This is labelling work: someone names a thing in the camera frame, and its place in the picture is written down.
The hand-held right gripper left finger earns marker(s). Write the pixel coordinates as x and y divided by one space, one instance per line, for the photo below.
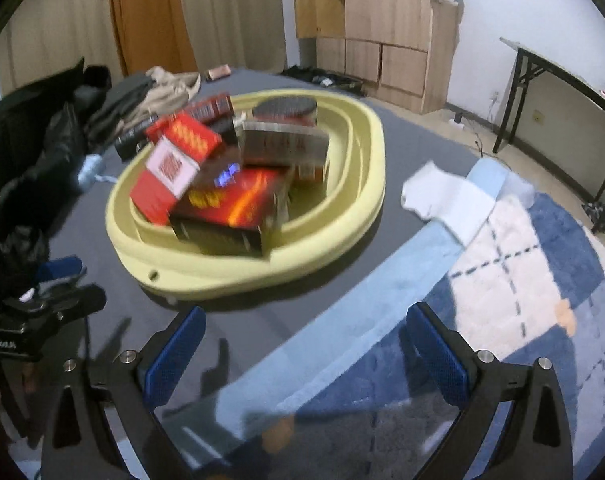
175 360

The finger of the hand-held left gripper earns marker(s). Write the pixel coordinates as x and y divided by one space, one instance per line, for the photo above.
60 267
77 300

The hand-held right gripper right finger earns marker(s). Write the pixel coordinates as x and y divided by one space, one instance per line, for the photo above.
437 355

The yellow plastic basin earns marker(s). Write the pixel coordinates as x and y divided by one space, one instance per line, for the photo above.
232 275

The red and white box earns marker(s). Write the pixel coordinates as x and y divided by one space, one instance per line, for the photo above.
160 185

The dark red flame-print box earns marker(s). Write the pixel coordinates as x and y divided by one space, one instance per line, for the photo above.
222 200

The red box with gold dots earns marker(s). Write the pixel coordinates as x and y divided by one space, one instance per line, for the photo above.
192 135

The red box with barcode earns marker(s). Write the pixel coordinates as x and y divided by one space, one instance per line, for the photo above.
210 107

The orange-red box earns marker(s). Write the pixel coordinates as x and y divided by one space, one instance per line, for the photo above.
310 172

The silver box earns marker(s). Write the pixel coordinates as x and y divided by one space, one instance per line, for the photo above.
282 145

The blue checkered rug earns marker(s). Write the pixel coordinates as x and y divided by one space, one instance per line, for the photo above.
507 335

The light blue packet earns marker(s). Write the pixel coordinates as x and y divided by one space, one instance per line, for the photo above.
90 170

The black jacket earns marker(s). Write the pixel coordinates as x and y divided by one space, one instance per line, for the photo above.
32 160

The black box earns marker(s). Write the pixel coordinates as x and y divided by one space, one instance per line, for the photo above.
132 137

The white cloth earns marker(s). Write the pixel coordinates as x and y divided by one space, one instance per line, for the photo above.
447 205

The grey-green garment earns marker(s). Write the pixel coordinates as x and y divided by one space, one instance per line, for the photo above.
122 97

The beige garment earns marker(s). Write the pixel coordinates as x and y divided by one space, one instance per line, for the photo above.
175 85

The white power strip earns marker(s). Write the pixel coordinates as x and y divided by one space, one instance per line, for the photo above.
457 121

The small pink box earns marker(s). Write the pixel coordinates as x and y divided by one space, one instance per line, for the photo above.
218 72

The orange curtain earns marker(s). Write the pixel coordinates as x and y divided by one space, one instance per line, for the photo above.
147 10

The black case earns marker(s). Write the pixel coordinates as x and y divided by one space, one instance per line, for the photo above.
327 80

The beige curtain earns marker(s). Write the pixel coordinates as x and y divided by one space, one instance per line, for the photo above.
222 10

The black folding table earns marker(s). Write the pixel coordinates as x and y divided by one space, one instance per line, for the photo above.
557 67

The wooden wardrobe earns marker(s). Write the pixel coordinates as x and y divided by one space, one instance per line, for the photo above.
382 10

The wall socket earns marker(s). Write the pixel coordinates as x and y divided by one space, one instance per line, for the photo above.
537 117

